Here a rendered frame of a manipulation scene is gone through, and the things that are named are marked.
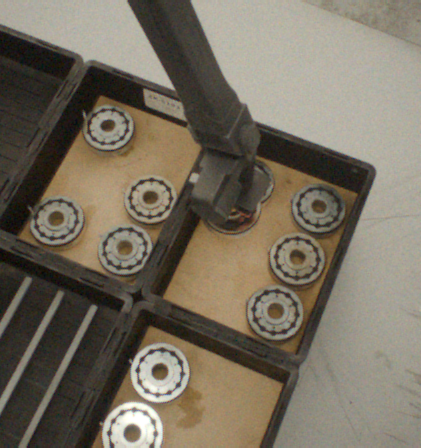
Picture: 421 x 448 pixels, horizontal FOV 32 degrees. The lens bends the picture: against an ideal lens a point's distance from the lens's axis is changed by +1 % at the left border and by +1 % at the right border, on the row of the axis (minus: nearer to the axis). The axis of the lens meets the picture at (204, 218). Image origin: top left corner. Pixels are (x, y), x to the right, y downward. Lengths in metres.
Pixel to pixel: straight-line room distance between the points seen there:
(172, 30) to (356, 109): 0.93
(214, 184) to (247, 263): 0.38
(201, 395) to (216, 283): 0.21
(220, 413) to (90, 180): 0.51
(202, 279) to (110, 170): 0.29
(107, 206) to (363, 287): 0.54
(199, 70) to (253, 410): 0.65
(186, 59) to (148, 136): 0.64
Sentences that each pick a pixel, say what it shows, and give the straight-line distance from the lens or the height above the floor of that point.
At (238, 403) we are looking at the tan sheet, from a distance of 1.30.
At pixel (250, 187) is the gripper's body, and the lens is 1.14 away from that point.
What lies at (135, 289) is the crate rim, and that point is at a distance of 1.25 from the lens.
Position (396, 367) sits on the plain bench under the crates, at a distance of 1.49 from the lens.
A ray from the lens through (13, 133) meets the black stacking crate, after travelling 1.53.
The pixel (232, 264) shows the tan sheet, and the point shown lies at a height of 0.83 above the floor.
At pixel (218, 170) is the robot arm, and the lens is 1.01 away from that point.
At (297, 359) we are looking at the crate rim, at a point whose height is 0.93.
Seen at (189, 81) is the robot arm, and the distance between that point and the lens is 0.88.
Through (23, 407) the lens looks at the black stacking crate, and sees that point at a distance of 1.34.
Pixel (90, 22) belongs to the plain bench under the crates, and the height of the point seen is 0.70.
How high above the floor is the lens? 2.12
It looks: 67 degrees down
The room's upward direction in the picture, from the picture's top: straight up
